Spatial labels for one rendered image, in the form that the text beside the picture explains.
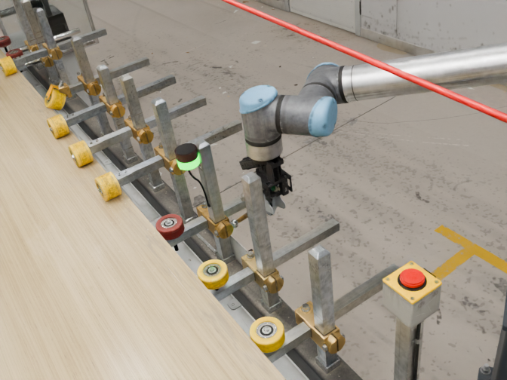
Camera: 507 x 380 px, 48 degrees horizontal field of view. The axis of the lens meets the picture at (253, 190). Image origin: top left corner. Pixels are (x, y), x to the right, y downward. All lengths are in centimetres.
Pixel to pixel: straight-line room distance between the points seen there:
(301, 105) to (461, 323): 149
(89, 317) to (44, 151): 88
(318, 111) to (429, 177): 203
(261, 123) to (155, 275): 51
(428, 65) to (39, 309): 112
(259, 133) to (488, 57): 52
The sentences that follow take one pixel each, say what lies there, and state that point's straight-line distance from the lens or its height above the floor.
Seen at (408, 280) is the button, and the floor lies 123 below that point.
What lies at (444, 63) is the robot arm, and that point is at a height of 137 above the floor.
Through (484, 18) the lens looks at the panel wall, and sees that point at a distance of 410.
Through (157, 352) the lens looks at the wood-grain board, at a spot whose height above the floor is 90.
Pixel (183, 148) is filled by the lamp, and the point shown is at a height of 114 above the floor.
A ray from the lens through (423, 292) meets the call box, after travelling 100.
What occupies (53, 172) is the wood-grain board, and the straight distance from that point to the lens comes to 209.
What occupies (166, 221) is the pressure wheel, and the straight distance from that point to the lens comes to 170.
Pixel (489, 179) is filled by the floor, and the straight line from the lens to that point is 329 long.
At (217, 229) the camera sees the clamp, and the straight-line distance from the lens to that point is 169.
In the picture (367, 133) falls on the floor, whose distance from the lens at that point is 362.
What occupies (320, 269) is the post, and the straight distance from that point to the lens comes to 124.
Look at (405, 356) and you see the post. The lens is 114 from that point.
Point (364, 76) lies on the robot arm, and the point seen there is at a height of 133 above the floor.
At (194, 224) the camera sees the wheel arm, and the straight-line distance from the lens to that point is 173.
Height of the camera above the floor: 196
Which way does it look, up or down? 37 degrees down
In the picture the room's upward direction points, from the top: 9 degrees counter-clockwise
